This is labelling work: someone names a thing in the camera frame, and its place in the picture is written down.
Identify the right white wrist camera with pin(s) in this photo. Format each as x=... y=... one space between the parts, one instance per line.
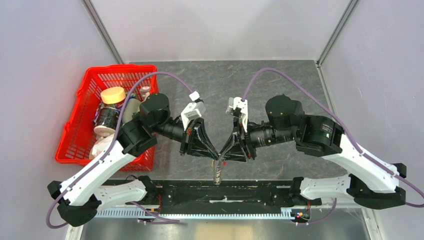
x=239 y=109

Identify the red plastic basket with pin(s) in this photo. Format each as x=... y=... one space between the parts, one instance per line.
x=78 y=136

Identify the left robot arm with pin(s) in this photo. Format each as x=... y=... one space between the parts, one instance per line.
x=82 y=196

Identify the aluminium corner post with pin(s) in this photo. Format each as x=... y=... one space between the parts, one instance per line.
x=346 y=15
x=101 y=28

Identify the jar with yellow lid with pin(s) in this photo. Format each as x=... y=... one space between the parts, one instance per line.
x=109 y=109

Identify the white pink round container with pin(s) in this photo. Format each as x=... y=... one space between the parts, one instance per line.
x=104 y=136

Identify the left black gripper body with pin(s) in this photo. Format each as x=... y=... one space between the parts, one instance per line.
x=189 y=139

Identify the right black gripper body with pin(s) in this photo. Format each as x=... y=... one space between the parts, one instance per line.
x=244 y=138

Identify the cream bottle with pink cap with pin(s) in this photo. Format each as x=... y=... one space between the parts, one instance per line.
x=144 y=92

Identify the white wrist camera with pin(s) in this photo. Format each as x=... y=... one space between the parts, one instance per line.
x=239 y=109
x=193 y=110

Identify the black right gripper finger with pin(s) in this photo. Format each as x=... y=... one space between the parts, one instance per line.
x=239 y=156
x=230 y=147

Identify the right aluminium corner post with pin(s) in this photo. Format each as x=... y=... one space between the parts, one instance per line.
x=346 y=15

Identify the left aluminium corner post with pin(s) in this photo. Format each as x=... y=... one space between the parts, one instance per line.
x=101 y=28

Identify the aluminium toothed cable duct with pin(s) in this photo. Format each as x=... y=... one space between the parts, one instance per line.
x=137 y=213

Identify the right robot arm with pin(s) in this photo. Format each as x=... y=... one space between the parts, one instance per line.
x=374 y=185

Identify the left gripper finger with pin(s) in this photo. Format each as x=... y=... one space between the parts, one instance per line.
x=206 y=153
x=203 y=140

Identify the pale green bottle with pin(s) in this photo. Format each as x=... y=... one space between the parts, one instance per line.
x=131 y=108

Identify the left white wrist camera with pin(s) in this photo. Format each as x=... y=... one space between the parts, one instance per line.
x=193 y=110

